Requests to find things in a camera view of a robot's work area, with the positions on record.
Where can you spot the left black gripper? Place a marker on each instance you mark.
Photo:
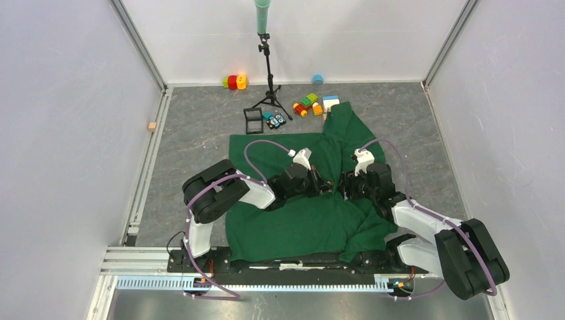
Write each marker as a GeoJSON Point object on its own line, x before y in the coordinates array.
{"type": "Point", "coordinates": [318, 185]}

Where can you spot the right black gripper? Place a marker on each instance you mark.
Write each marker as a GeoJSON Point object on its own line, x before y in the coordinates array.
{"type": "Point", "coordinates": [349, 179]}

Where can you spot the green cloth garment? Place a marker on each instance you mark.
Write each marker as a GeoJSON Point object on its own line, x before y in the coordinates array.
{"type": "Point", "coordinates": [303, 226]}

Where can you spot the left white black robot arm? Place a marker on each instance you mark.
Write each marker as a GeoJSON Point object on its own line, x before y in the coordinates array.
{"type": "Point", "coordinates": [214, 191]}

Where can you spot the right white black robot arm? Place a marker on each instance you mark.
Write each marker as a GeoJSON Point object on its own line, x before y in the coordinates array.
{"type": "Point", "coordinates": [462, 253]}

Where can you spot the black brooch tray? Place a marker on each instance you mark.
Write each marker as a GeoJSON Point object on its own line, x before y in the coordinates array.
{"type": "Point", "coordinates": [253, 121]}

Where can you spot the orange yellow toy block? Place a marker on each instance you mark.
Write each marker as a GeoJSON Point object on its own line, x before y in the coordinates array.
{"type": "Point", "coordinates": [317, 109]}

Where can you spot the teal black toy block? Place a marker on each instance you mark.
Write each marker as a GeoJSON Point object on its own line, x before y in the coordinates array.
{"type": "Point", "coordinates": [274, 121]}

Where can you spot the green red toy blocks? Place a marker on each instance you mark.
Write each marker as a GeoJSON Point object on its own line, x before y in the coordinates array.
{"type": "Point", "coordinates": [301, 108]}

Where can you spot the white blue toy block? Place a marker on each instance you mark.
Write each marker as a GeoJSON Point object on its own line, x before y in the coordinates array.
{"type": "Point", "coordinates": [329, 101]}

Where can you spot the black tripod stand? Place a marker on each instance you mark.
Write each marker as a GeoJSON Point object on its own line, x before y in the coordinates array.
{"type": "Point", "coordinates": [271, 94]}

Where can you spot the blue toy cup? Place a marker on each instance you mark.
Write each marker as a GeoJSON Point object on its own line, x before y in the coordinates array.
{"type": "Point", "coordinates": [317, 79]}

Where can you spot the red orange green toy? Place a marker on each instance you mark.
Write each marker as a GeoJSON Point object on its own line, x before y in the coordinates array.
{"type": "Point", "coordinates": [235, 82]}

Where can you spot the teal cylinder on tripod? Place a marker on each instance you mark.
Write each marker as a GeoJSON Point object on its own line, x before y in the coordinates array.
{"type": "Point", "coordinates": [262, 13]}

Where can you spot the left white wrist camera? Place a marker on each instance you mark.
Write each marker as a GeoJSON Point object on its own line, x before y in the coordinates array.
{"type": "Point", "coordinates": [301, 157]}

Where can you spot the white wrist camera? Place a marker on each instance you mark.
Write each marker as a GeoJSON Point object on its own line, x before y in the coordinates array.
{"type": "Point", "coordinates": [363, 158]}
{"type": "Point", "coordinates": [301, 157]}

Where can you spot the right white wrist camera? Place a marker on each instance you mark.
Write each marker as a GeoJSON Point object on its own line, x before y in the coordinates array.
{"type": "Point", "coordinates": [363, 158]}

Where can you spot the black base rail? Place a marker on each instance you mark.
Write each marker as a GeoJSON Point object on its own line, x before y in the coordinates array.
{"type": "Point", "coordinates": [313, 269]}

